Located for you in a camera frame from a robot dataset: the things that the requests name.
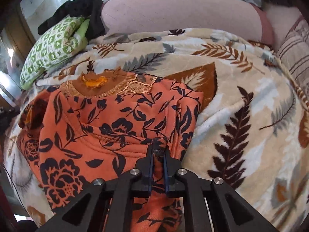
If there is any orange black floral shirt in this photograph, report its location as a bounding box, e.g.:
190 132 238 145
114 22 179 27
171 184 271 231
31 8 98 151
17 69 203 231

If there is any beige leaf print blanket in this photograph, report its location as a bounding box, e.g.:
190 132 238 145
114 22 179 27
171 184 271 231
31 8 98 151
4 29 308 231

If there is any black garment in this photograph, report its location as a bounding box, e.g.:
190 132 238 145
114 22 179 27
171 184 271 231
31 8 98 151
38 0 106 40

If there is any green white patterned pillow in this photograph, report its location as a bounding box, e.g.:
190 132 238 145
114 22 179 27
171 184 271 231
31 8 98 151
19 16 90 90

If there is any pink quilted bolster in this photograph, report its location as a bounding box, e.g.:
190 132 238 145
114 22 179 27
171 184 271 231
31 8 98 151
101 0 274 45

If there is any wooden stained glass door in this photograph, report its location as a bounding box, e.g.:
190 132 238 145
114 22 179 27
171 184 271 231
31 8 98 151
1 5 35 109

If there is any striped floral cushion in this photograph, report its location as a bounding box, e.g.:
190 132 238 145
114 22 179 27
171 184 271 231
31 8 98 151
277 16 309 95

